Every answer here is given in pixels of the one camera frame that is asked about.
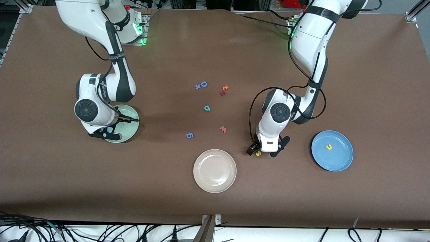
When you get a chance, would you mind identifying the aluminium table edge bracket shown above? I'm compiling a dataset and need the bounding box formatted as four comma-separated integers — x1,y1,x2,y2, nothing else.
193,214,222,242

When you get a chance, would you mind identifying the light green plate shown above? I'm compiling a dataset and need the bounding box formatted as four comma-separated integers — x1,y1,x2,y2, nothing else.
107,104,140,144

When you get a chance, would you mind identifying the short black table cable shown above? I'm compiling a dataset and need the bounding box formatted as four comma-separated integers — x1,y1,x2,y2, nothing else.
266,9,296,21

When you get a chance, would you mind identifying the brown table cover sheet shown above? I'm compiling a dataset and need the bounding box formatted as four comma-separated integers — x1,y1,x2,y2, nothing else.
0,6,430,230

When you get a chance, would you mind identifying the long black table cable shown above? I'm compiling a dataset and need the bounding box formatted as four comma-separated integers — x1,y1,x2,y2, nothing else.
233,13,294,27

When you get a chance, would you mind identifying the beige plate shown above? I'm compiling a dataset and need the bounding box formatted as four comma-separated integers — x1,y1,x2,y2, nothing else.
193,149,237,194

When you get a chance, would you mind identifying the blue plate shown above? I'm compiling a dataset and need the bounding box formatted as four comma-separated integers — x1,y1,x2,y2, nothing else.
311,130,354,172

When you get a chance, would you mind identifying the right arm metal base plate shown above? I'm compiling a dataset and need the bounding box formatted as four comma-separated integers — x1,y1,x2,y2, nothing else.
129,13,148,46

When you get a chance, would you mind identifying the red box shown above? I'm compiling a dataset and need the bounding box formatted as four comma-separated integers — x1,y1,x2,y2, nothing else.
283,0,308,9

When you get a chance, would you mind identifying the aluminium corner profile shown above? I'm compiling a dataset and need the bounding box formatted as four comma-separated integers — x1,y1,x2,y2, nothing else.
405,0,430,23
13,0,34,14

